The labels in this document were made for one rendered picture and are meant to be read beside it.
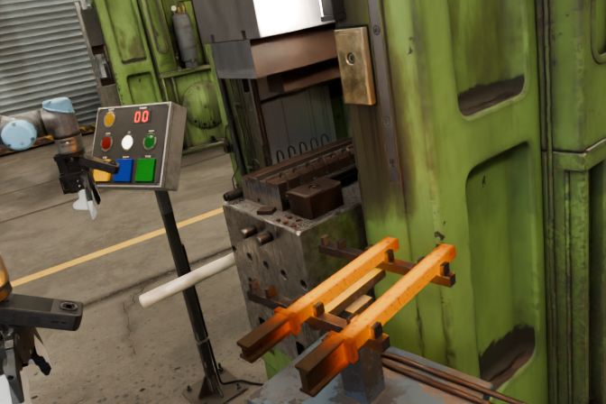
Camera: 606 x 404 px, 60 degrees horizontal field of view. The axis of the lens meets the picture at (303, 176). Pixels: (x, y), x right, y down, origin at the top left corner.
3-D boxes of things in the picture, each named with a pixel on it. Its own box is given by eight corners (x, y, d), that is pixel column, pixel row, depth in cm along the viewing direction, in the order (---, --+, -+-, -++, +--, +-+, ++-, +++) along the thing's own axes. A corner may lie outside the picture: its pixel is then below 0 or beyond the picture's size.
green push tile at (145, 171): (151, 182, 167) (155, 158, 168) (134, 181, 170) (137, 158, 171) (155, 183, 169) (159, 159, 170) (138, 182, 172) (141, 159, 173)
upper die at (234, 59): (256, 78, 130) (249, 39, 127) (217, 78, 146) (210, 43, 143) (377, 47, 153) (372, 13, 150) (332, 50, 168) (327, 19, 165)
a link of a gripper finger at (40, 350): (16, 365, 85) (-10, 345, 78) (54, 353, 87) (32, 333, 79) (16, 384, 84) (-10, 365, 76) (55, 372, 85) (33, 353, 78)
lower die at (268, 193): (282, 211, 141) (277, 181, 138) (243, 197, 156) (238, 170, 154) (390, 163, 164) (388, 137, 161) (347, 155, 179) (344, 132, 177)
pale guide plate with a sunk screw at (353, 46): (371, 105, 119) (360, 27, 113) (344, 104, 126) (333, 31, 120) (377, 103, 120) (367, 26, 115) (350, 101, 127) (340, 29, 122)
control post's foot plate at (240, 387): (203, 419, 202) (197, 400, 199) (179, 392, 219) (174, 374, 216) (251, 389, 213) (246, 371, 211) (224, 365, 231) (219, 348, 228)
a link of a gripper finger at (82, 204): (77, 224, 153) (71, 194, 156) (98, 218, 154) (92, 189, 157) (74, 221, 150) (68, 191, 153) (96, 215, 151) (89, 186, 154)
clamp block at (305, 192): (310, 221, 131) (306, 197, 129) (290, 214, 138) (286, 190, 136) (346, 204, 138) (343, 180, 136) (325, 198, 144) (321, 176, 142)
